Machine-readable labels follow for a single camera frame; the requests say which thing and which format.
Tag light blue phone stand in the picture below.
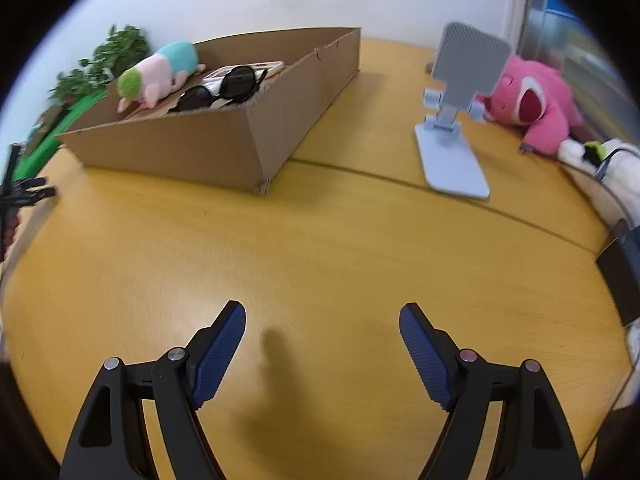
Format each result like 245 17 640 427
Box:
413 22 515 200

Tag pink and teal plush toy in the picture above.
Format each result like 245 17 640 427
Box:
116 41 207 114

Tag small potted green plant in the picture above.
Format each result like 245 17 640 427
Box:
50 67 108 106

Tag dark flat box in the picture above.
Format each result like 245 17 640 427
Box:
594 217 640 328

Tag large potted green plant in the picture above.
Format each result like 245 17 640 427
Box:
80 24 151 81

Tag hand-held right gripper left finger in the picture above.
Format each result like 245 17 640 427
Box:
59 300 247 480

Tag pink plush bear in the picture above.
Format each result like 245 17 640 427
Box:
482 55 586 156

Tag brown cardboard box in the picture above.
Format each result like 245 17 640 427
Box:
56 26 362 195

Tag black sunglasses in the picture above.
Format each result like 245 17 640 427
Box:
167 65 268 113

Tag grey glass door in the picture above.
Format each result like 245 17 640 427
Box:
515 0 601 91

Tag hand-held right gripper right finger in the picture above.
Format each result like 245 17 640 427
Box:
399 302 585 480

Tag white plush toy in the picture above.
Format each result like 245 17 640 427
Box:
557 137 640 226

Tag green tablecloth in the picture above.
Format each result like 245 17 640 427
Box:
25 94 110 161

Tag black cable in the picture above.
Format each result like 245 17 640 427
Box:
595 144 640 181

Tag white clear phone case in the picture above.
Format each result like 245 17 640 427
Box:
202 61 286 96

